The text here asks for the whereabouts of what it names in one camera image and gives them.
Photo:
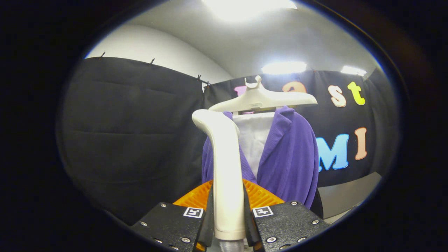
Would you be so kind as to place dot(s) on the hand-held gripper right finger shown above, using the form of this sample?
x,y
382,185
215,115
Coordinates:
x,y
287,224

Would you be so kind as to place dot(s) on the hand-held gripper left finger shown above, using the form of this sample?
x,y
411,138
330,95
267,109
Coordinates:
x,y
171,224

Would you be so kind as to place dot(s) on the purple jacket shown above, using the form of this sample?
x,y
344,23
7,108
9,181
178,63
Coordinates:
x,y
290,157

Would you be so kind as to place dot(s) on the white garment steamer head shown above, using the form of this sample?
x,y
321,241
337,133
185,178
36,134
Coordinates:
x,y
227,168

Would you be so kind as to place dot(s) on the white clothes hanger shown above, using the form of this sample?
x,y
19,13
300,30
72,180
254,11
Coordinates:
x,y
262,99

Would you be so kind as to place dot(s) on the grey cabinet with dark top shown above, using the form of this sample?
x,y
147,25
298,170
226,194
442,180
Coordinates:
x,y
350,192

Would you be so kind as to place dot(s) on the white ironing pad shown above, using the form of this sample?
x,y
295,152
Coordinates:
x,y
255,136

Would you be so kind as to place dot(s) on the ceiling light panel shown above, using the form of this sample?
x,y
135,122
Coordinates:
x,y
283,67
353,70

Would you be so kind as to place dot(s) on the large ceiling light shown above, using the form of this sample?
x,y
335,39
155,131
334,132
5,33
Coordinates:
x,y
245,7

